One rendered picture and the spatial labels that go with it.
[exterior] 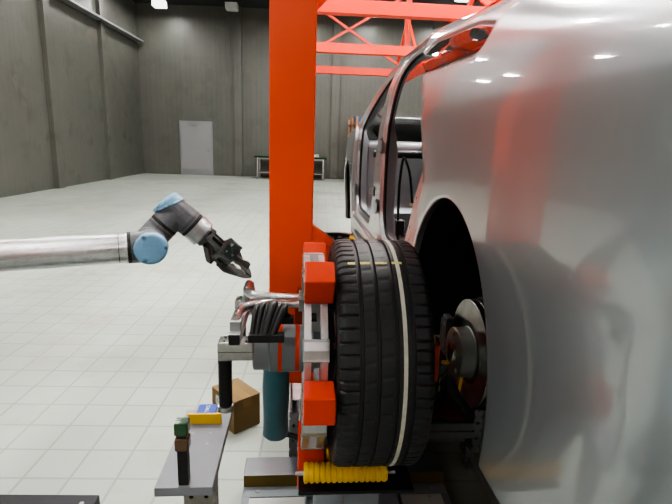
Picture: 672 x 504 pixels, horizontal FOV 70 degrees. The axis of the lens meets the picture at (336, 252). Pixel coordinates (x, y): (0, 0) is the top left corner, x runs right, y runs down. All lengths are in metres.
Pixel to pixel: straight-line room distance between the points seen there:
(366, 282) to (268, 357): 0.39
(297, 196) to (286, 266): 0.27
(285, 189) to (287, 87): 0.35
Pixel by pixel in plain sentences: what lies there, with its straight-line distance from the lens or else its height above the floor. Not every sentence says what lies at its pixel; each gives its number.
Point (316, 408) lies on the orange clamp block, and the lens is 1.16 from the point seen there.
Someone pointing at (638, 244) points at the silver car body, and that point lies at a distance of 0.69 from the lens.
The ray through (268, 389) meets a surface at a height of 0.67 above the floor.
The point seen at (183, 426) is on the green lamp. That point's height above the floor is 0.65.
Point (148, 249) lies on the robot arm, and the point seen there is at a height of 1.15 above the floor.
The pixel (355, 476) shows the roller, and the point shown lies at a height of 0.52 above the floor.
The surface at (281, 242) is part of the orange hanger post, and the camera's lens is 1.80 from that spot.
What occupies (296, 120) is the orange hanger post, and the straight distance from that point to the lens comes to 1.76.
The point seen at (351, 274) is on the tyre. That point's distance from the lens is 1.24.
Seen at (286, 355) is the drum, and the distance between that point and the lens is 1.42.
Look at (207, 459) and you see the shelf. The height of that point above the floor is 0.45.
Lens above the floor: 1.45
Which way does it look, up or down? 13 degrees down
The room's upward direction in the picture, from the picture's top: 2 degrees clockwise
